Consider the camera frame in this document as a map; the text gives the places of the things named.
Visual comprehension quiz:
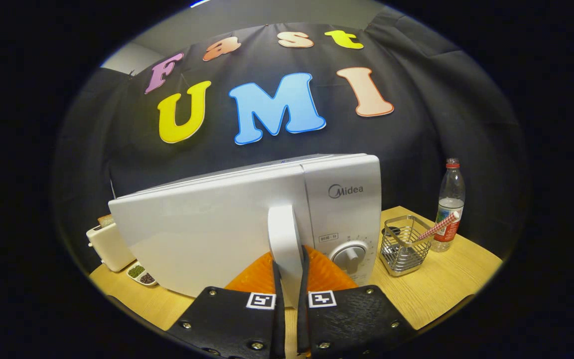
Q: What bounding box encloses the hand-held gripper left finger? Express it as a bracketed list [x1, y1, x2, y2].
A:
[167, 247, 286, 359]

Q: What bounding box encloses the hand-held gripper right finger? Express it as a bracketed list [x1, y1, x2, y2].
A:
[297, 244, 417, 359]

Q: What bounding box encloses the white toaster oven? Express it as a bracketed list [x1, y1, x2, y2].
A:
[109, 153, 382, 309]

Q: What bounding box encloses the cream toaster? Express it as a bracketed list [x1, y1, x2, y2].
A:
[86, 222, 136, 272]

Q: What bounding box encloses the white dish with seeds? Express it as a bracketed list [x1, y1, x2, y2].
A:
[127, 261, 159, 287]

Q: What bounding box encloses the red checkered stick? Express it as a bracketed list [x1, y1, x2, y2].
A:
[414, 211, 459, 243]

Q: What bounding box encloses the clear water bottle red label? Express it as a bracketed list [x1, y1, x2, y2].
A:
[430, 158, 466, 252]

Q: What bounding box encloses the metal wire utensil basket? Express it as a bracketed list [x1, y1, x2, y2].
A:
[379, 214, 434, 277]

